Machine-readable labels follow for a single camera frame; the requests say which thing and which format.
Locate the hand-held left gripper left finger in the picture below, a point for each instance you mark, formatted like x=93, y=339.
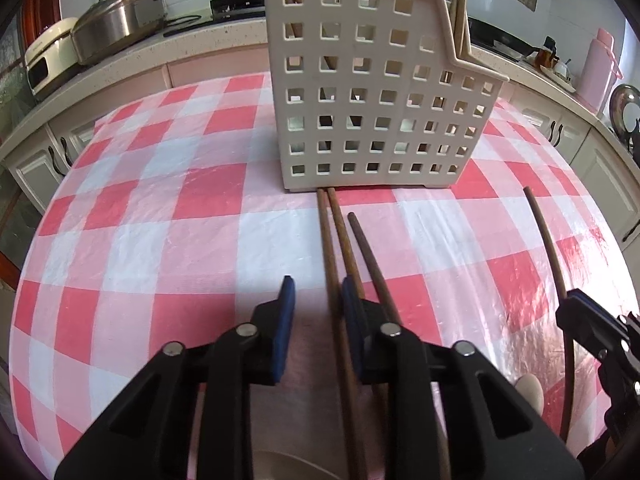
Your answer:
x=285, y=320

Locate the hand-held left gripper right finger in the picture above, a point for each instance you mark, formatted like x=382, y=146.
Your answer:
x=350, y=330

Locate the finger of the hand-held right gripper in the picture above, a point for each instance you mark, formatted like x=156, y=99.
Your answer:
x=595, y=327

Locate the brown wooden chopstick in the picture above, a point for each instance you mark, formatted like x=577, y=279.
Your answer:
x=327, y=260
x=340, y=235
x=550, y=250
x=370, y=265

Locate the white ceramic spoon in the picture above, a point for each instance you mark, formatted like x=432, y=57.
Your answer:
x=529, y=392

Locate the white perforated plastic basket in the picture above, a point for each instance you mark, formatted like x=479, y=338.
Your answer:
x=380, y=110

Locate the pink checkered tablecloth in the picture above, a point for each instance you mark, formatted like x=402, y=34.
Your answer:
x=150, y=260

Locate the black teapot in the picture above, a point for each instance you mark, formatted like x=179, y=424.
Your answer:
x=636, y=145

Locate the steel pot lid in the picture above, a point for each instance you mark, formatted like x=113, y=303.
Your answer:
x=625, y=110

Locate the white plate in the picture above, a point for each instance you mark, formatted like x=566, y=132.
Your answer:
x=562, y=79

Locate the pink thermos flask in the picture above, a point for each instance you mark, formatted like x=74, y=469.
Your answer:
x=597, y=75

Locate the white condiment jar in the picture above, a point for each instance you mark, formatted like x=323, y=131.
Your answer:
x=562, y=66

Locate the brown glass bottle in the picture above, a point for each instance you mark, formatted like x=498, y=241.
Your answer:
x=547, y=52

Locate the black wok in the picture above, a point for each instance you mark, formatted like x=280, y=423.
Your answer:
x=500, y=37

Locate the black glass gas hob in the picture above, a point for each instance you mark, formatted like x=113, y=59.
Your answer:
x=235, y=7

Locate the silver rice cooker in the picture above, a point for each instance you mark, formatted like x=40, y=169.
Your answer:
x=115, y=20

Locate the white electric cooker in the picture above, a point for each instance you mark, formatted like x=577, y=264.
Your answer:
x=50, y=55

